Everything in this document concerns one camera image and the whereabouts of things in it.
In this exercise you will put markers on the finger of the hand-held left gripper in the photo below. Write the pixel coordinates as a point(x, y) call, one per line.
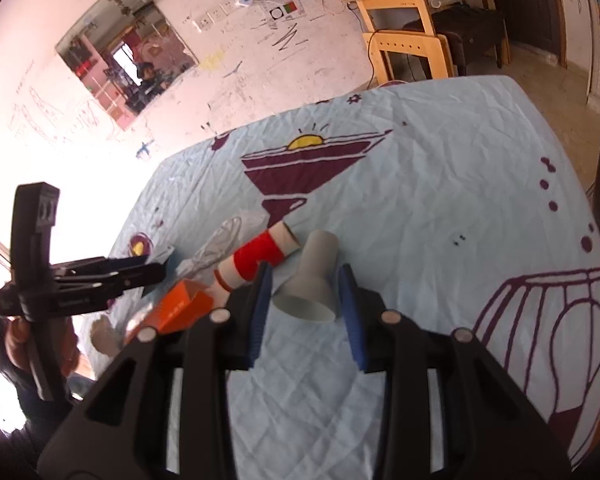
point(130, 280)
point(100, 264)

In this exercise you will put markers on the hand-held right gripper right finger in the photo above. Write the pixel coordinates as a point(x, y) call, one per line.
point(352, 315)

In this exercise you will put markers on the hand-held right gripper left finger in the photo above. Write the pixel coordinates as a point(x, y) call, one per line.
point(260, 310)

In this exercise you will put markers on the grey paper cup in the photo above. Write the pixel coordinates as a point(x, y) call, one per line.
point(310, 280)

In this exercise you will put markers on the person's left hand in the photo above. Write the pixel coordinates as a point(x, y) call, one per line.
point(15, 340)

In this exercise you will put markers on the cardboard tube with red band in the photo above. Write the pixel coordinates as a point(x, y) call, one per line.
point(252, 257)

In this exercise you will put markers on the orange cardboard box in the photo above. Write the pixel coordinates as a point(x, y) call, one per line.
point(180, 307)

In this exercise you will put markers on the white crumpled tissue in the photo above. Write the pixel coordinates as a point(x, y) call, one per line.
point(105, 337)

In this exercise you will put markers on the clear plastic wrapper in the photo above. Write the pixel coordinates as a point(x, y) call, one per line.
point(215, 245)

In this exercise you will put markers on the light blue printed tablecloth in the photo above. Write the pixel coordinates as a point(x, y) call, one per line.
point(430, 200)

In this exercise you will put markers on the light wooden stool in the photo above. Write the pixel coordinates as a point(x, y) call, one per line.
point(405, 40)

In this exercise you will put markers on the brown office chair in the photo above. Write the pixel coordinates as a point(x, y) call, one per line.
point(470, 30)

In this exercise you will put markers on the dark brown door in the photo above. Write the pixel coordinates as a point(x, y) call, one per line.
point(530, 5)

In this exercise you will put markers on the interior wall window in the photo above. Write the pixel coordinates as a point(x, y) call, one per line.
point(130, 60)

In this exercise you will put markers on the white wall sockets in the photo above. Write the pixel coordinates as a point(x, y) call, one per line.
point(215, 15)

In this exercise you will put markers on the small blue white wall device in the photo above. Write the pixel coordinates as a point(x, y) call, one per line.
point(245, 0)

